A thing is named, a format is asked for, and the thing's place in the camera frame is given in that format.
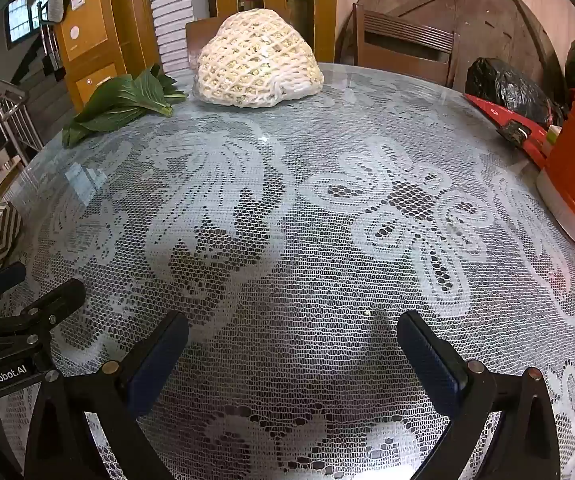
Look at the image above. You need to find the window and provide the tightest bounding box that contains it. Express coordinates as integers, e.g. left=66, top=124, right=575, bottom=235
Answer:
left=7, top=0, right=50, bottom=43

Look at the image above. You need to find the black plastic bag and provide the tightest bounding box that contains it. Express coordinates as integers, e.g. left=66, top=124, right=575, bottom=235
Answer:
left=465, top=56, right=568, bottom=128

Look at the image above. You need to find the white ribbed stack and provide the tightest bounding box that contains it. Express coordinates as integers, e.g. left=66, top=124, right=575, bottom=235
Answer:
left=146, top=0, right=196, bottom=73

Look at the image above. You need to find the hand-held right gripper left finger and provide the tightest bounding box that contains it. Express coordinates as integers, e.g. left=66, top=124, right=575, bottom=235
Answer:
left=23, top=310, right=190, bottom=480

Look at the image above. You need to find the green leafy vegetable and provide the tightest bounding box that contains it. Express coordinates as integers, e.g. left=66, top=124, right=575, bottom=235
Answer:
left=61, top=63, right=189, bottom=148

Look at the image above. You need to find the red flat box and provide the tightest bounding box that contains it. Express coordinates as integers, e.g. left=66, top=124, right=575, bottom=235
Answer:
left=464, top=92, right=563, bottom=171

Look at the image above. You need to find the white lace tablecloth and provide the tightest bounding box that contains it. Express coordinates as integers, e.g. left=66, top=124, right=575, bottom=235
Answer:
left=0, top=57, right=575, bottom=480

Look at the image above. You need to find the yellow wooden cabinet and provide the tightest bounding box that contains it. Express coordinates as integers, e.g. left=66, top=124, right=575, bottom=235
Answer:
left=54, top=0, right=155, bottom=111

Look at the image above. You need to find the metal stair railing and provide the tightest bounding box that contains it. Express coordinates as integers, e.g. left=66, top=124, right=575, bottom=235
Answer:
left=0, top=70, right=42, bottom=161

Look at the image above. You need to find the fruit in white foam net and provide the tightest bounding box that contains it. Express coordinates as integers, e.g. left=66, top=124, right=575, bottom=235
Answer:
left=192, top=8, right=325, bottom=108

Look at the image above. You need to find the brown leather chair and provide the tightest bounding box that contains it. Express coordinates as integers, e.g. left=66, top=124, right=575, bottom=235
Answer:
left=186, top=16, right=230, bottom=68

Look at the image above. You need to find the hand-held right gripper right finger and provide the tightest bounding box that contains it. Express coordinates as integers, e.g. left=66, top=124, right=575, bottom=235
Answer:
left=396, top=310, right=563, bottom=480

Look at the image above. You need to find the dark wooden slatted chair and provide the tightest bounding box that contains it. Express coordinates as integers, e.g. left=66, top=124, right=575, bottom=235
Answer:
left=351, top=3, right=461, bottom=86

